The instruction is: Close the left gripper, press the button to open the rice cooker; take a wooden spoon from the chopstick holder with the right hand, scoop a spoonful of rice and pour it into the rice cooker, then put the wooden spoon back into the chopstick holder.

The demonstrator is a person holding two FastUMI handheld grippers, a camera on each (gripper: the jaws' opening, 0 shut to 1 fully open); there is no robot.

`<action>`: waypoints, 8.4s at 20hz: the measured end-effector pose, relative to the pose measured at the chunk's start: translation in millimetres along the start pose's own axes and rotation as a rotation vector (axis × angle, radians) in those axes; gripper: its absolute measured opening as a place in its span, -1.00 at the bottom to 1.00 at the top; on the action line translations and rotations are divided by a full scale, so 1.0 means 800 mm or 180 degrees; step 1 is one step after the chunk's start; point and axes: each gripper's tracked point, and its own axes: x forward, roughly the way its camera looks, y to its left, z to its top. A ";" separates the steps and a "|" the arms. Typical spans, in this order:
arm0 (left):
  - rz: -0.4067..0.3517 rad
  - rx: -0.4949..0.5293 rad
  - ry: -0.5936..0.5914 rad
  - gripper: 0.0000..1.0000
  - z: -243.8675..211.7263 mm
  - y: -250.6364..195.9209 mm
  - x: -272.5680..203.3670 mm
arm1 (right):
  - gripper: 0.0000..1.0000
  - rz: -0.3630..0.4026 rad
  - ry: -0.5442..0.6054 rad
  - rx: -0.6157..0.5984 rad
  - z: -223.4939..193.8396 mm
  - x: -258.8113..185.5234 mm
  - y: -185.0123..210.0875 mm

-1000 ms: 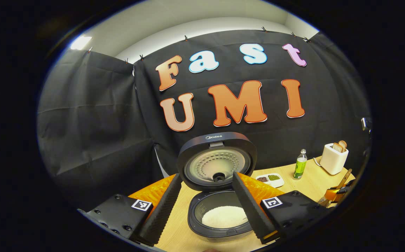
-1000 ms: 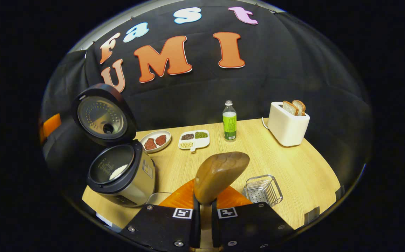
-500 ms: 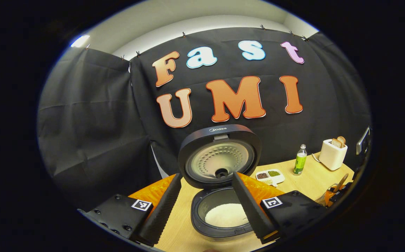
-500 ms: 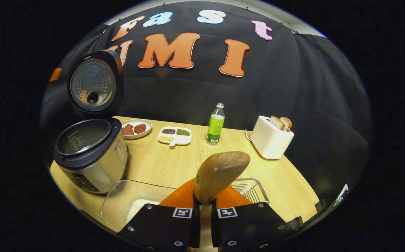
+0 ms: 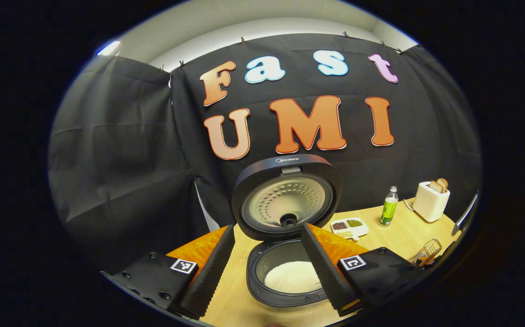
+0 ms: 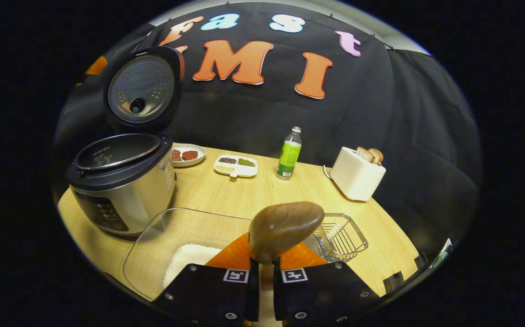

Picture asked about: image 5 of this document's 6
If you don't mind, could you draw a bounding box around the ceiling light panel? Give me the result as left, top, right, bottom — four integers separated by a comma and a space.
97, 41, 121, 56

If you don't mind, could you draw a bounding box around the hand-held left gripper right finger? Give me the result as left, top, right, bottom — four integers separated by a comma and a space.
300, 223, 426, 317

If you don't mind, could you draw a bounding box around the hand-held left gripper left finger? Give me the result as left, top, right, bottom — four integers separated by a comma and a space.
101, 224, 236, 320

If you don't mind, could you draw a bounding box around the green drink bottle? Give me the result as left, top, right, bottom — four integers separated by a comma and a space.
379, 185, 399, 227

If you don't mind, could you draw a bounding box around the black rice cooker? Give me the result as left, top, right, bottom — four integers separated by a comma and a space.
232, 154, 343, 313

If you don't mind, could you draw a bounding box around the wire chopstick holder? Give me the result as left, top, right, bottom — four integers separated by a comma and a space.
409, 238, 443, 268

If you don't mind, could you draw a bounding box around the white toaster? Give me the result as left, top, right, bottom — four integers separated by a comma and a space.
412, 181, 451, 223

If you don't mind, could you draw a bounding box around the white rice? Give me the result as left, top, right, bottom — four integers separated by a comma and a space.
264, 260, 322, 294

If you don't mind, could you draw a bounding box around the white divided dish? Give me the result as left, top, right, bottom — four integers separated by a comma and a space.
331, 217, 370, 241

